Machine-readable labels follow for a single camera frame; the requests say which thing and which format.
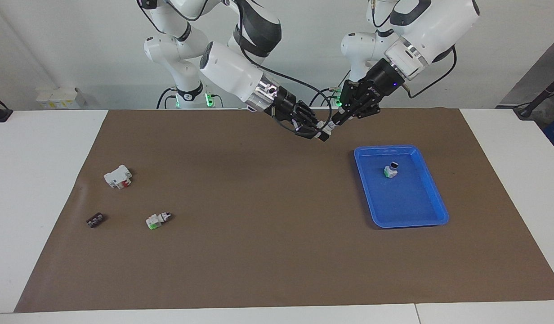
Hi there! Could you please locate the black stand with pole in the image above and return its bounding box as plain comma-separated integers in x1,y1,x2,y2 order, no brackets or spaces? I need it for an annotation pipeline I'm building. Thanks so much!
513,72,554,120

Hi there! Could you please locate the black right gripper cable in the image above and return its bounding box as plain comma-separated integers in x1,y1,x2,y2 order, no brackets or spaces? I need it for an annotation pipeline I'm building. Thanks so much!
239,0,334,136

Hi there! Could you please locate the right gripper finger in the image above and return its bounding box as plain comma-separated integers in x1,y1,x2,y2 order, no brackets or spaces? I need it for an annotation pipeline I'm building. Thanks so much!
290,116,330,142
297,103,325,129

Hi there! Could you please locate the knob switch with orange base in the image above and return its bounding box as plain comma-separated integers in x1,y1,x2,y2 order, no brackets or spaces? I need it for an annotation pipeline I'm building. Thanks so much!
315,121,338,141

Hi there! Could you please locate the black right arm base cable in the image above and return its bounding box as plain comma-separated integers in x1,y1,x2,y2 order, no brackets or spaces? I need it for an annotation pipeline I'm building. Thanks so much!
156,87,179,109

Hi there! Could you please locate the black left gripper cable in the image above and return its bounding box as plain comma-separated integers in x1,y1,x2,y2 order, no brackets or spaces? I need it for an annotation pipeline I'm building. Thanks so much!
371,0,457,99

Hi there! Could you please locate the blue plastic tray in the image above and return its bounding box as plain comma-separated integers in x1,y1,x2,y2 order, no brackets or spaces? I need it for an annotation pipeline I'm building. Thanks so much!
353,144,450,229

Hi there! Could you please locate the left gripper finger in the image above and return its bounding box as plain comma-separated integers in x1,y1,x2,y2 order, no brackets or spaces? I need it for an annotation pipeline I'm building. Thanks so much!
331,80,370,123
335,94,381,126

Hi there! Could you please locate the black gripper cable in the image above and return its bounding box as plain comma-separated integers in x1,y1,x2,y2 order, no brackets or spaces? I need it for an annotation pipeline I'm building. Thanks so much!
239,0,334,136
371,0,457,99

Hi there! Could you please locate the white circuit breaker red lever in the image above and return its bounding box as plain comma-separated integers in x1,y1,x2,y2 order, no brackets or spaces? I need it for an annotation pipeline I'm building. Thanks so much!
103,165,133,190

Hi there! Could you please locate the brown table mat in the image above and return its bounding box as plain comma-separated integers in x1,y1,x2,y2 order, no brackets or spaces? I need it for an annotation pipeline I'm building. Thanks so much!
14,108,554,313

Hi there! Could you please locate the black arm base cable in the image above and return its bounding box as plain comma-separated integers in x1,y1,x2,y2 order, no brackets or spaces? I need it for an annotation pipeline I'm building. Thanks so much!
309,67,352,108
156,87,179,109

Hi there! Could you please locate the white wall socket box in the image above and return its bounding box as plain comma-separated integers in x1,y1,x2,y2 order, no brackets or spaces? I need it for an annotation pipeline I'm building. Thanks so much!
36,87,86,110

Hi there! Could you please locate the black left arm base cable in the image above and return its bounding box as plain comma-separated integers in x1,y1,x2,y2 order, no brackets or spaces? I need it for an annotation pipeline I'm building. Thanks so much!
309,67,352,108

